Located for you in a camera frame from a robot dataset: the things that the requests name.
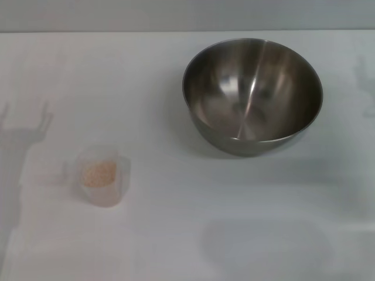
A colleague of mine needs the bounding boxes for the uncooked rice grains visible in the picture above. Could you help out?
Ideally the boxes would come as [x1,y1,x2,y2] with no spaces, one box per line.
[81,160,118,188]

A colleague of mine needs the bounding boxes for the translucent plastic measuring cup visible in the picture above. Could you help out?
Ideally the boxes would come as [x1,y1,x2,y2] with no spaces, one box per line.
[61,144,132,208]

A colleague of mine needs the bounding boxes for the stainless steel mixing bowl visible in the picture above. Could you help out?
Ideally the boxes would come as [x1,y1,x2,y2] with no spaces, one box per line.
[182,37,324,158]

